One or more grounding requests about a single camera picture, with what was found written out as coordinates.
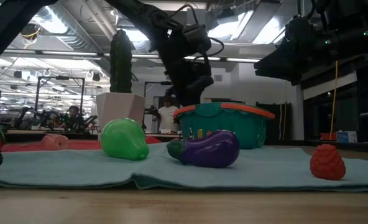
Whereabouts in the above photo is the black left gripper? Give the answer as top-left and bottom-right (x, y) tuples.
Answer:
(164, 46), (215, 108)

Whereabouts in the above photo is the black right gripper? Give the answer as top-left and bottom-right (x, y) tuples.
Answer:
(254, 15), (343, 87)

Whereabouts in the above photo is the purple toy eggplant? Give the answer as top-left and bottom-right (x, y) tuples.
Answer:
(167, 129), (241, 169)

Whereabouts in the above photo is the red toy raspberry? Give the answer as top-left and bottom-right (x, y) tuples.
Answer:
(310, 143), (347, 181)

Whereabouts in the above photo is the pink toy apple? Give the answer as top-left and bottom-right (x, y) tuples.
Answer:
(40, 133), (70, 151)

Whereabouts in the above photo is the standing person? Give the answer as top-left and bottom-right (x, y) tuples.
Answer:
(157, 95), (181, 132)

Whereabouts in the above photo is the teal basket with orange rim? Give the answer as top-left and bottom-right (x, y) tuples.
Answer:
(173, 101), (276, 149)

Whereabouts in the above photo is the white hexagonal plant pot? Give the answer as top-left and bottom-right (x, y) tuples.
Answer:
(95, 91), (146, 130)

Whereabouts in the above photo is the green toy pear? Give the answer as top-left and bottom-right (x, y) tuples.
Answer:
(100, 118), (150, 161)

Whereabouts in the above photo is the blue box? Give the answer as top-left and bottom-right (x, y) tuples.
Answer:
(336, 130), (358, 144)

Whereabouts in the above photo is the seated person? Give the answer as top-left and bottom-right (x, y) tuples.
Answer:
(58, 105), (87, 131)

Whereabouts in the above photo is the light blue cloth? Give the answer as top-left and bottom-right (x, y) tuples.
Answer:
(0, 143), (368, 194)

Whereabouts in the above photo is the red cloth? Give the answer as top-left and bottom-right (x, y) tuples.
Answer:
(2, 136), (163, 153)

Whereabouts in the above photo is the black dome ceiling fixture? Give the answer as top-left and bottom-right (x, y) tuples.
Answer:
(20, 23), (42, 40)

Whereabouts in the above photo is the black background station frame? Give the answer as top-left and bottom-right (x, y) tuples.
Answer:
(144, 80), (174, 106)
(34, 75), (86, 125)

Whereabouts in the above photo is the yellow hanging cable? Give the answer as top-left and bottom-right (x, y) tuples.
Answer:
(328, 59), (339, 141)

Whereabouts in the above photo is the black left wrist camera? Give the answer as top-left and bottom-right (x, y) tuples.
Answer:
(182, 23), (213, 54)

